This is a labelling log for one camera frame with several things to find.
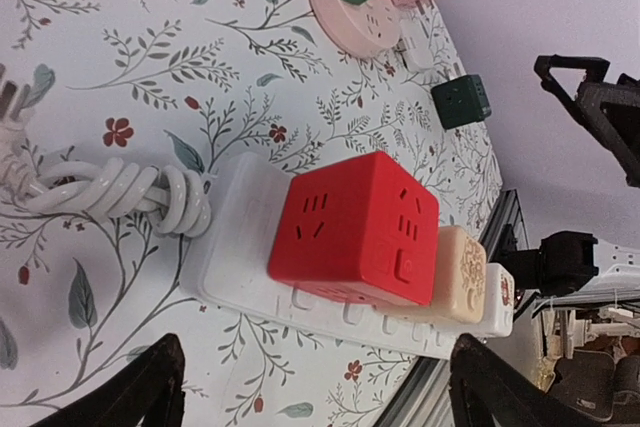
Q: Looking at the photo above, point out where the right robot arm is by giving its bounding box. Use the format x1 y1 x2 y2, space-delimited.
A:
500 55 639 426

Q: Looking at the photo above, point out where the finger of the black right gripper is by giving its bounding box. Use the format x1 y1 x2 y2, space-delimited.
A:
534 54 639 187

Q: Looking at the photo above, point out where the beige cube socket adapter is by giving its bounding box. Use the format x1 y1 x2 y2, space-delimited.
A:
389 225 488 326

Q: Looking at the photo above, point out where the long white power strip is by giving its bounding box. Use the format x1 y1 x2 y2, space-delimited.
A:
180 152 513 359

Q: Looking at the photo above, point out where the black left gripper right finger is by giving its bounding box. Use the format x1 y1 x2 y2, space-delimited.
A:
449 334 615 426

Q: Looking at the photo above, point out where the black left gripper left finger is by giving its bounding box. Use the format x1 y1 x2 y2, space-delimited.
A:
36 333 185 427

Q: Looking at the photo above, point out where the dark green cube socket adapter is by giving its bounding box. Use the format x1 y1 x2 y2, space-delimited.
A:
431 74 492 130

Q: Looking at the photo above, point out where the white plug adapter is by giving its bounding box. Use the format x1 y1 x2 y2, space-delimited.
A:
398 1 450 73

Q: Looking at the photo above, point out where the white cable of long strip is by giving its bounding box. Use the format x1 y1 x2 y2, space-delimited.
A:
0 64 214 238

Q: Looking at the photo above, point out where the floral patterned table mat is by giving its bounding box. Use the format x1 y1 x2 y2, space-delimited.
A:
1 0 502 426

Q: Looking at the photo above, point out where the white cube adapter red flower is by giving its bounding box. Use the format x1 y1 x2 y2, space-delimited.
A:
469 263 515 338

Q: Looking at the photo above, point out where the red cube socket adapter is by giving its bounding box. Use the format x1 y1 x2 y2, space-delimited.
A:
267 151 440 306

